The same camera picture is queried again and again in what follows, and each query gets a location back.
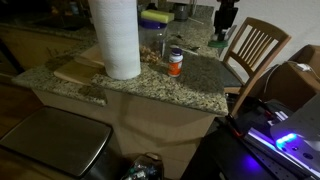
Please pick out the orange label pill bottle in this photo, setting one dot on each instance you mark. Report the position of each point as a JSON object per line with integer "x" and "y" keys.
{"x": 175, "y": 62}

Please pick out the wooden chair with green seat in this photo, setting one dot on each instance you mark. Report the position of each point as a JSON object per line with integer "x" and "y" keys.
{"x": 254, "y": 47}

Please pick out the cardboard box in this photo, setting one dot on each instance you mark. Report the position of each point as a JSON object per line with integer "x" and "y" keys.
{"x": 296, "y": 81}

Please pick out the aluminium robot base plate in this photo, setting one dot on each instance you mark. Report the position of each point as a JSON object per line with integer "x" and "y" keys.
{"x": 292, "y": 140}

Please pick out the green lid with white case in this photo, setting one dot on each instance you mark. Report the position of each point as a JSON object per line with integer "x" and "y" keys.
{"x": 218, "y": 40}

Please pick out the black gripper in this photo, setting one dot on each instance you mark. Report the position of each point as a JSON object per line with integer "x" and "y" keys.
{"x": 225, "y": 15}

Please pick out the clear jar with purple lid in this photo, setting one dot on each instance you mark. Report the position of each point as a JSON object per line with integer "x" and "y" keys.
{"x": 152, "y": 36}

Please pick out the white paper towel roll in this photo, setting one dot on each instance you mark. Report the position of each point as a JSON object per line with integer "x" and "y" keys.
{"x": 116, "y": 26}

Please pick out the yellow green sponge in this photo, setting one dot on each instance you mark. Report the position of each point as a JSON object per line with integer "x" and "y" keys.
{"x": 156, "y": 15}

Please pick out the stainless steel trash can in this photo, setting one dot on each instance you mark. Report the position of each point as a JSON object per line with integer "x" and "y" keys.
{"x": 77, "y": 146}

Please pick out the wooden cutting board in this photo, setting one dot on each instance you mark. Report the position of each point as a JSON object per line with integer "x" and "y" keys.
{"x": 83, "y": 67}

